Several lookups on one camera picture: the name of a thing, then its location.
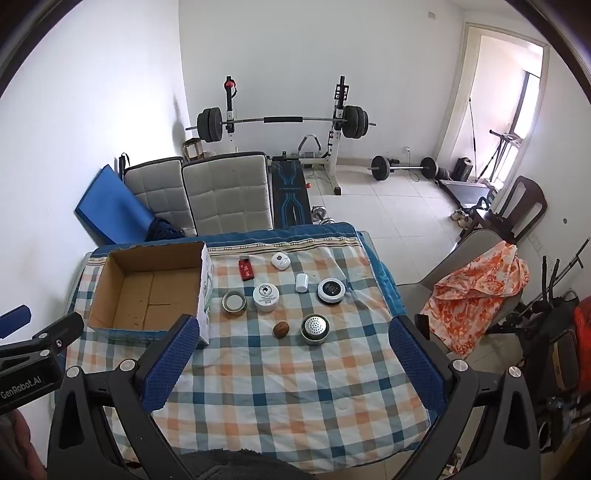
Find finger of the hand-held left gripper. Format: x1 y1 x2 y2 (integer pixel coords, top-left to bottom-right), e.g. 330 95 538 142
0 306 32 339
0 313 85 365

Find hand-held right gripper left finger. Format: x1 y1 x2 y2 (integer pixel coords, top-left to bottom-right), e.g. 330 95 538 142
46 315 201 480

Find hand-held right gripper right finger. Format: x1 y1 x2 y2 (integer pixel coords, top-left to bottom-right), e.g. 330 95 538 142
389 314 542 480

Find cardboard box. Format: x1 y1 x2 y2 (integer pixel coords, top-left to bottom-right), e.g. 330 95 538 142
88 241 215 348

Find round metal tin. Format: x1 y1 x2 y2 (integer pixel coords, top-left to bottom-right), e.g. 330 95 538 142
222 291 249 317

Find jar with perforated silver lid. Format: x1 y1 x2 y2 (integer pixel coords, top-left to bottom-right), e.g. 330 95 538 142
301 314 330 346

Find white jar with black lid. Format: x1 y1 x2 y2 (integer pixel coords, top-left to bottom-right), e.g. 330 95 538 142
317 278 345 305

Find white cream jar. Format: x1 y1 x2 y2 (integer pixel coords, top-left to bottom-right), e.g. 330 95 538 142
252 283 281 313

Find person's left forearm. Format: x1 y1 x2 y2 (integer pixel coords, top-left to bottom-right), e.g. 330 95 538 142
0 408 47 480

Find orange patterned cloth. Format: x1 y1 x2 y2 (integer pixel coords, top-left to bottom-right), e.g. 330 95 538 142
422 241 530 358

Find grey chair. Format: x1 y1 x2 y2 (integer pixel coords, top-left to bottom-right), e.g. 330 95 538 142
397 229 527 356

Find plaid blanket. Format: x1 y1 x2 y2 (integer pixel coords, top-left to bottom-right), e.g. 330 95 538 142
65 222 432 476

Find dark fuzzy cloth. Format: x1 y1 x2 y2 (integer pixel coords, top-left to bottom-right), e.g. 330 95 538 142
182 449 298 480

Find dark blue knitted cloth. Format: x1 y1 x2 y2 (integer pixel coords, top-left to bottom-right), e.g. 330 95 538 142
148 216 186 241

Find blue foam mat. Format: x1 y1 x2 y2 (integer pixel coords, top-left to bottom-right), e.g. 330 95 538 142
75 165 155 245

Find black metal stands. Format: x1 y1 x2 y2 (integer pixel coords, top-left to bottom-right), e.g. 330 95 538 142
519 255 583 333

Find red bag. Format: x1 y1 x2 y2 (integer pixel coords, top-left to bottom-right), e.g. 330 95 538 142
573 295 591 354

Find white tufted cushion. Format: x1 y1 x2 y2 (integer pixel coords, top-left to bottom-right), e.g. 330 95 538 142
181 151 274 237
124 157 197 238

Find treadmill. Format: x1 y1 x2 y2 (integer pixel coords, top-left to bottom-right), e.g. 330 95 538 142
438 178 498 208

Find dark wooden chair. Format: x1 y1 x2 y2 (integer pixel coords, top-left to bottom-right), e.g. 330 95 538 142
471 175 548 245

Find short barbell with black plates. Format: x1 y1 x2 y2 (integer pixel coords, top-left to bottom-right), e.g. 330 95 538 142
367 155 437 182

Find black weight bench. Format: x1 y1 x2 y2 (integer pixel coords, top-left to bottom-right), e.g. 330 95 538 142
270 156 315 229

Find grey exercise machine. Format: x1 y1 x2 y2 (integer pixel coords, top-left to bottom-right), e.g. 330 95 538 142
488 130 525 182

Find grey exercise device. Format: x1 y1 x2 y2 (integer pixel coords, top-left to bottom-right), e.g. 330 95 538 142
295 135 324 160

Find long barbell with black plates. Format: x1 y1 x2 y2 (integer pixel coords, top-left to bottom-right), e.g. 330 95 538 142
186 105 377 143

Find white door frame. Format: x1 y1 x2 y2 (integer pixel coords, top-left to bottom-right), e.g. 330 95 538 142
434 23 551 185

